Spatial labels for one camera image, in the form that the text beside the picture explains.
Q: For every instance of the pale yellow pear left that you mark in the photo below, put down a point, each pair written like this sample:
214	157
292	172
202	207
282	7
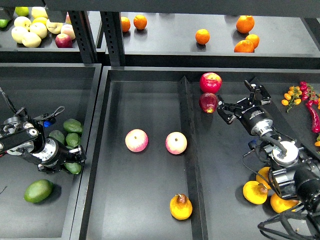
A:
17	33

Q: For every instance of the pale yellow pear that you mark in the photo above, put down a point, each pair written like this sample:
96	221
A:
31	40
17	33
39	28

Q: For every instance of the black centre tray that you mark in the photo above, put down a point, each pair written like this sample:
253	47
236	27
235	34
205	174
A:
130	192

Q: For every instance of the red chili pepper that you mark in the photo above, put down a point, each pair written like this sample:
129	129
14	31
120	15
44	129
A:
315	120

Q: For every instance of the pale yellow pear front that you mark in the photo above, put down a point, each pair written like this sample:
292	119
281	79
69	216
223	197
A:
31	40

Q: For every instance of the orange small right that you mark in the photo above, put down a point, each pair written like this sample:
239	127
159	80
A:
254	39

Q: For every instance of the pink apple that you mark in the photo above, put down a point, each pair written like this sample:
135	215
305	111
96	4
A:
136	140
176	143

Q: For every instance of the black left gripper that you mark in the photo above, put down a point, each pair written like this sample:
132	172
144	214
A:
54	156

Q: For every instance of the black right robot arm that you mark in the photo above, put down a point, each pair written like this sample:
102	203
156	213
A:
294	170

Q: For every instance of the dark green avocado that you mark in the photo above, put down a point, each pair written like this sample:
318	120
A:
73	168

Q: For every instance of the orange far left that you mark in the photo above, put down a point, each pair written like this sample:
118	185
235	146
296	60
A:
125	24

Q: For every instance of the green lime on shelf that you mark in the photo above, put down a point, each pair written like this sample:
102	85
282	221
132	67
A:
22	11

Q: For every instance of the pale yellow pear middle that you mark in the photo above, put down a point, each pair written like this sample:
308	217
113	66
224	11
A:
39	28

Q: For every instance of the large orange top right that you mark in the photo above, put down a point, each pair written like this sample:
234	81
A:
245	24

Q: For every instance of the orange cherry tomato bunch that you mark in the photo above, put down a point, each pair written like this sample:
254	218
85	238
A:
292	97

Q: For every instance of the orange centre shelf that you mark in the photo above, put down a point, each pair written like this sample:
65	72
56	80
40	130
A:
202	36

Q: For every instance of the bright red apple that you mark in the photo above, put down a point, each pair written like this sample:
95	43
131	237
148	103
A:
210	82

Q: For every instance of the orange front right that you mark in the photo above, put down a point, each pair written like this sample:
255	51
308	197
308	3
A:
244	46

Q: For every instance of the black shelf post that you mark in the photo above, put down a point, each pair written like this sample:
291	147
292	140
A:
112	29

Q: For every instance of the yellow pear back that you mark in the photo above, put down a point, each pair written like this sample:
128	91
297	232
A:
263	176

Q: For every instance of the dark red apple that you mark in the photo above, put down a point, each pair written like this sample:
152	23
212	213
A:
208	102

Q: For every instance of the pink apple right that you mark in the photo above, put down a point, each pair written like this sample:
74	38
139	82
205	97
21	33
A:
176	143

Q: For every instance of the red apple on shelf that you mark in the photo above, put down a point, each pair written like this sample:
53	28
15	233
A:
63	40

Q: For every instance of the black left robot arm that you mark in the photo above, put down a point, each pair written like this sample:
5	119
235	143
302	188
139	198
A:
24	136

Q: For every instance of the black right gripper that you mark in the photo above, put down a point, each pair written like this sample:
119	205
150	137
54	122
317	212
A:
253	117

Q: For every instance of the light green avocado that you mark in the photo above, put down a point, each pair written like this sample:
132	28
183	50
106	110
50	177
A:
38	191

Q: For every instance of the green avocado in pile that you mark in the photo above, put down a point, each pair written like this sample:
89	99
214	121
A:
73	126

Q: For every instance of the red cherry tomato bunch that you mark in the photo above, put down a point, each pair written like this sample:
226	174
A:
309	94

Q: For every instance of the pink apple left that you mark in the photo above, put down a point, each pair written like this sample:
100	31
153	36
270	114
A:
136	140

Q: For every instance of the black left tray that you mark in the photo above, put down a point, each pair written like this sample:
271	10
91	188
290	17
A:
41	88

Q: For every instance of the black tray divider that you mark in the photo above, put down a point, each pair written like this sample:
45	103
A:
193	173

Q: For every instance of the black tray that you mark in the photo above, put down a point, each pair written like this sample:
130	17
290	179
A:
41	88
130	192

